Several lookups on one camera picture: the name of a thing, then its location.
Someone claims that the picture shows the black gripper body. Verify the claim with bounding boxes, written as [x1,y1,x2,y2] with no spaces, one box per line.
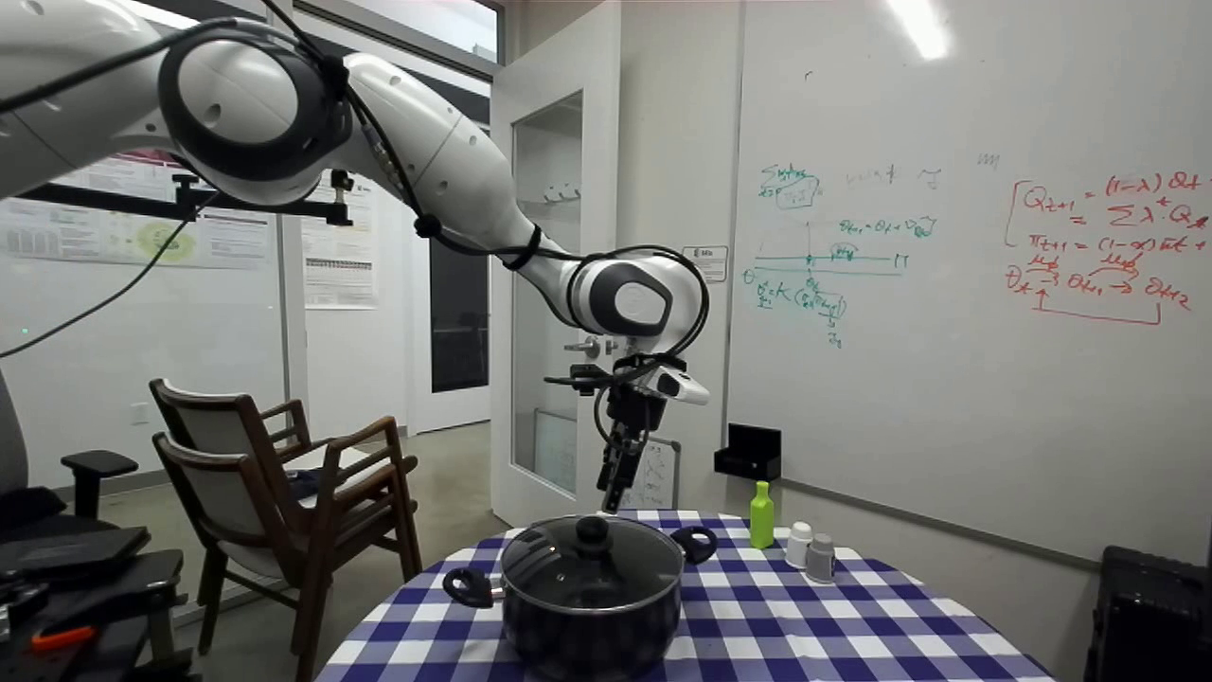
[598,376,672,448]

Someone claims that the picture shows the glass lid with black knob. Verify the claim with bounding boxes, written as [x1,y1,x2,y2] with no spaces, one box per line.
[496,512,689,618]

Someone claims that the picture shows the black cooking pot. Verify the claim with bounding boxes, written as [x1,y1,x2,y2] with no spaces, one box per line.
[438,518,727,682]

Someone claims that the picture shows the black whiteboard eraser holder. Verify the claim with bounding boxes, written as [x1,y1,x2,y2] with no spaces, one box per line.
[711,422,785,485]

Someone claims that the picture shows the green plastic bottle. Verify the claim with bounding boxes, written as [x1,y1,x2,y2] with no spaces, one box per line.
[744,479,780,555]

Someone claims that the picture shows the white shaker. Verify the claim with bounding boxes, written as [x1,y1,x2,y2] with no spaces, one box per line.
[785,518,818,573]

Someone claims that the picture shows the grey shaker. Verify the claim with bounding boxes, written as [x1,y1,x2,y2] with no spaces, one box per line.
[802,535,842,589]

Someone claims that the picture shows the blue white checkered tablecloth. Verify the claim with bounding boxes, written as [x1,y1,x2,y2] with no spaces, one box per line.
[313,508,1061,682]

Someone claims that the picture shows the white door with window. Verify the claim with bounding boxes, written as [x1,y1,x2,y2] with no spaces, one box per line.
[483,0,624,530]

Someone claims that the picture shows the whiteboard with writing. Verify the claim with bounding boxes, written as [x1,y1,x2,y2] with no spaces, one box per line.
[723,0,1212,568]

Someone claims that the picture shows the wooden armchair grey back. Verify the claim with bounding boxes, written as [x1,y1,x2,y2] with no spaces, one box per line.
[148,412,429,682]
[145,376,420,508]

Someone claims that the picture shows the black office chair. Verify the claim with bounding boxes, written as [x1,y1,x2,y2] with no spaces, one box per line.
[0,372,195,682]

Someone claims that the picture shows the black suitcase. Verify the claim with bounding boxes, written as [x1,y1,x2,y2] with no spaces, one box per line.
[1083,541,1212,682]

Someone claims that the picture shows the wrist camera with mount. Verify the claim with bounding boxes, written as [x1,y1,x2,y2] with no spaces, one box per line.
[540,357,711,411]

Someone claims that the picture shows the small wall sign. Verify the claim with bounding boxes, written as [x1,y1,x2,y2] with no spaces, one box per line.
[689,244,734,288]

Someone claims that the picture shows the thin black boom cable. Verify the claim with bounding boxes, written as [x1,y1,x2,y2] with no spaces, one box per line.
[0,206,199,364]

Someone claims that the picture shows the black camera boom pole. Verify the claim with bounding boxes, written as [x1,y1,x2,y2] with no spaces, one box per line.
[15,170,355,233]

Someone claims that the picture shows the orange handled tool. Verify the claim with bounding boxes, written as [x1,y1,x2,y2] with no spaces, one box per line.
[23,622,103,658]

